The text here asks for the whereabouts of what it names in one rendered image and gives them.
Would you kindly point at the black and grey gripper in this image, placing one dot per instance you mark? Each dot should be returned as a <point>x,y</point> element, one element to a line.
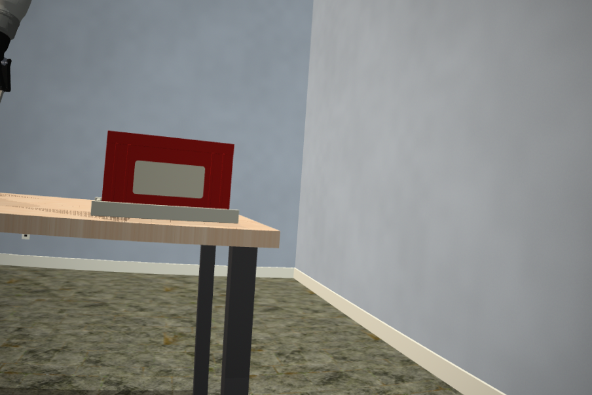
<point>4,65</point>

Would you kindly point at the red divided crate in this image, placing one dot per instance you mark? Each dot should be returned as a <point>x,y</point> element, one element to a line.
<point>146,169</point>

